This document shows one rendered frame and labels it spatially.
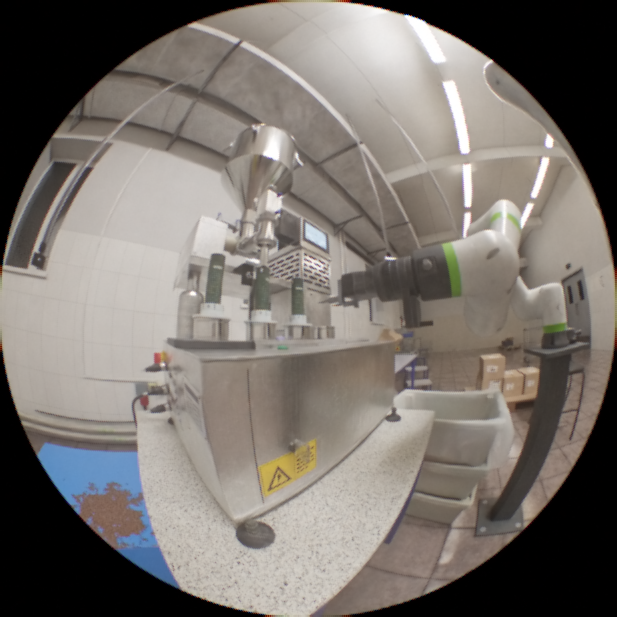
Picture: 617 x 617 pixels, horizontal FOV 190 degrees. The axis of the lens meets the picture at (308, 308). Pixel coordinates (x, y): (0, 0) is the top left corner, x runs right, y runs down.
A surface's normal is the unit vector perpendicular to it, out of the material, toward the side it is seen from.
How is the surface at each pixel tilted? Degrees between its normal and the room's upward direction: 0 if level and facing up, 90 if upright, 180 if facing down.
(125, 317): 90
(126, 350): 90
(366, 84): 180
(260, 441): 90
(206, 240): 90
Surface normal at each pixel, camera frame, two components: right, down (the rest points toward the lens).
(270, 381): 0.75, -0.11
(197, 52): 0.06, 0.99
